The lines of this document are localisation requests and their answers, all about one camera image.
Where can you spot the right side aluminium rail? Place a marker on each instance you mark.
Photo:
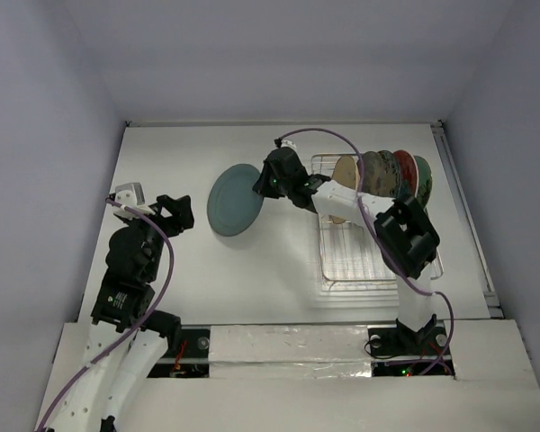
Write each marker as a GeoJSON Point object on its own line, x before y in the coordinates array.
{"type": "Point", "coordinates": [490, 296]}

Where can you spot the green floral plate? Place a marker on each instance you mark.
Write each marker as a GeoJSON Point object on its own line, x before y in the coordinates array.
{"type": "Point", "coordinates": [425, 181]}

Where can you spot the metal wire dish rack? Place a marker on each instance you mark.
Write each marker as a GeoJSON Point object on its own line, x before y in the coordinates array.
{"type": "Point", "coordinates": [348, 256]}

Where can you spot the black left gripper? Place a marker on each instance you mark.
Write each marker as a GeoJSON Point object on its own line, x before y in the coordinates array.
{"type": "Point", "coordinates": [179, 209]}

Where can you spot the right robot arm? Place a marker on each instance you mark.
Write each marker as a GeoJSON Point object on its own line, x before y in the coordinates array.
{"type": "Point", "coordinates": [399, 227]}

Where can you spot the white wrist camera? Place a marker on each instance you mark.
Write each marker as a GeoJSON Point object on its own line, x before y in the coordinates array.
{"type": "Point", "coordinates": [128, 201]}
{"type": "Point", "coordinates": [281, 143]}

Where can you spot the grey crane pattern plate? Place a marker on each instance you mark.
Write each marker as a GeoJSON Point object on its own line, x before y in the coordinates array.
{"type": "Point", "coordinates": [373, 173]}

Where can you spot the beige bird plate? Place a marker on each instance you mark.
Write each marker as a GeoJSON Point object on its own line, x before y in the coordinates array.
{"type": "Point", "coordinates": [346, 172]}

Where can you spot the teal blue plate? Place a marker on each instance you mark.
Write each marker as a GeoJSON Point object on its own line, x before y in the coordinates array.
{"type": "Point", "coordinates": [232, 205]}

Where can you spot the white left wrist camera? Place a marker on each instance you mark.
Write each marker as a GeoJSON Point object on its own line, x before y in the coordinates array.
{"type": "Point", "coordinates": [128, 201]}

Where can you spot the white back edge rail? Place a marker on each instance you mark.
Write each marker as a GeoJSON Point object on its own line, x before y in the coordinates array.
{"type": "Point", "coordinates": [158, 124]}

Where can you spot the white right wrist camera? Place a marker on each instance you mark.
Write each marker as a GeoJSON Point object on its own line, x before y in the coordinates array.
{"type": "Point", "coordinates": [281, 143]}

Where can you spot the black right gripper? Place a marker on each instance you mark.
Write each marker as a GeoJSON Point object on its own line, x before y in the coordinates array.
{"type": "Point", "coordinates": [265, 181]}

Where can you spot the dark blue patterned plate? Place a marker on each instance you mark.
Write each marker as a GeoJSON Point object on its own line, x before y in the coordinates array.
{"type": "Point", "coordinates": [392, 178]}

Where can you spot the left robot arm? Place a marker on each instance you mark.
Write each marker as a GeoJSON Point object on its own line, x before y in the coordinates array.
{"type": "Point", "coordinates": [127, 333]}

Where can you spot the red plate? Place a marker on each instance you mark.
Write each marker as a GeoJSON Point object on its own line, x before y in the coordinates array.
{"type": "Point", "coordinates": [408, 171]}

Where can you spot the foil covered front panel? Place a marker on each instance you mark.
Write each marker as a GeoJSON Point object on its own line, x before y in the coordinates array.
{"type": "Point", "coordinates": [289, 352]}

